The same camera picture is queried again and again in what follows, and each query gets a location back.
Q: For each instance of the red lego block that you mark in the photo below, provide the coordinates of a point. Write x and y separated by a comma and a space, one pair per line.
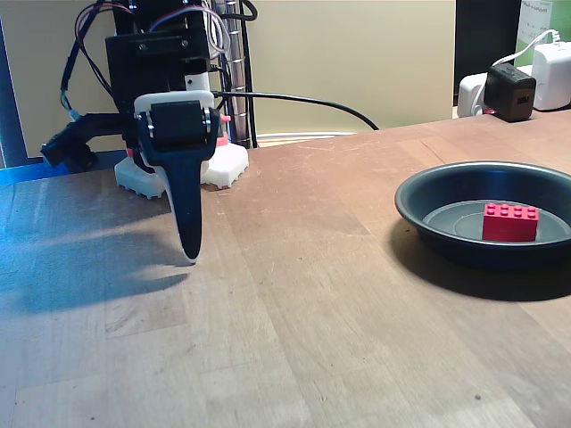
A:
508, 227

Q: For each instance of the dark round metal bin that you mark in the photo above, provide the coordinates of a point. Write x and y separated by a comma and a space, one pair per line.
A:
446, 187

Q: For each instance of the red and black table clamp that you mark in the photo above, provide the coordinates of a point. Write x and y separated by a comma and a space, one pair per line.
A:
129, 152
222, 134

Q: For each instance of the chrome metal pole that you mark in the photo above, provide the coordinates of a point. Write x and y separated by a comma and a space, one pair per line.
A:
236, 67

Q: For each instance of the blue tape strip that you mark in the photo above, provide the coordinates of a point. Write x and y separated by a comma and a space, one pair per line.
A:
22, 174

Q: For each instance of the dark monitor panel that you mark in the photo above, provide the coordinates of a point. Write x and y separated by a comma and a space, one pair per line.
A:
486, 31

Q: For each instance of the black power adapter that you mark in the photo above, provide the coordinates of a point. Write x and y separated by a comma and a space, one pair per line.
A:
508, 89

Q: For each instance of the white power adapter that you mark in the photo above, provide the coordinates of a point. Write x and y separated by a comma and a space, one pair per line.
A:
553, 76

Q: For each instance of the green and white paper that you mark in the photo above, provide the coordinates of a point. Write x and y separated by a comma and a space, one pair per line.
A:
557, 13

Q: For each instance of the dark vertical frame post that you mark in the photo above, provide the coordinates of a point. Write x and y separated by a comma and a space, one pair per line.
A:
11, 111

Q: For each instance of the white wall plug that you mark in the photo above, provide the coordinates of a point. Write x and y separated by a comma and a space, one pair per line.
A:
468, 93

